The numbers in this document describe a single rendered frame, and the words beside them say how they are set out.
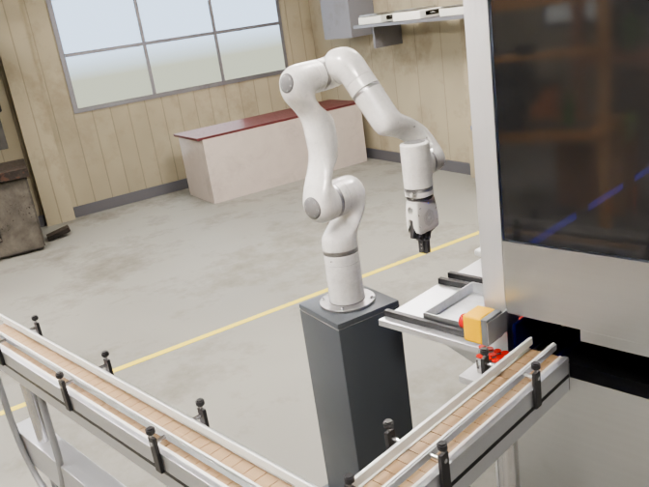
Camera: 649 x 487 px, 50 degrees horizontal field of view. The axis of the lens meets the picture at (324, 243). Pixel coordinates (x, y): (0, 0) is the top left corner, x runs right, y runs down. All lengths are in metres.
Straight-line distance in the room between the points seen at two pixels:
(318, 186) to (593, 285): 0.90
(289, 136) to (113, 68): 2.06
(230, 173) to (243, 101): 1.46
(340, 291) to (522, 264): 0.74
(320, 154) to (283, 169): 5.69
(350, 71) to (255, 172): 5.71
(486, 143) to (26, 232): 5.83
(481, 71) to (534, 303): 0.57
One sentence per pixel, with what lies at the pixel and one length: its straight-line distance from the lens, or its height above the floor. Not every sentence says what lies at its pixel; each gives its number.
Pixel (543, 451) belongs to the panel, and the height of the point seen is 0.63.
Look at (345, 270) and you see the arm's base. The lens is 2.27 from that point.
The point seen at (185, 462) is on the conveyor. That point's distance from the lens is 1.60.
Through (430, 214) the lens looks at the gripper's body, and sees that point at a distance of 2.05.
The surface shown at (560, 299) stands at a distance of 1.74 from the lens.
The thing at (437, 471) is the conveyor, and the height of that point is 0.93.
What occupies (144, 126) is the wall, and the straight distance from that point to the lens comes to 8.31.
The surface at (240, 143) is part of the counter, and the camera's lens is 7.59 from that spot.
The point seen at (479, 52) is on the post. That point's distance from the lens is 1.68.
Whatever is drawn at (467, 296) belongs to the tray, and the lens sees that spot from 2.27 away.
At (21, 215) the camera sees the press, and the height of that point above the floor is 0.37.
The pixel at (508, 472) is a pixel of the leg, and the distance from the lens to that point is 1.79.
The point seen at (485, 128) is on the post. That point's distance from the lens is 1.71.
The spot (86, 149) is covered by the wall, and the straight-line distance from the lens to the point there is 8.15.
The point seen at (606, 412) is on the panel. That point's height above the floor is 0.81.
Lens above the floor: 1.81
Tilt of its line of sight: 19 degrees down
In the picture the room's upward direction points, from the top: 8 degrees counter-clockwise
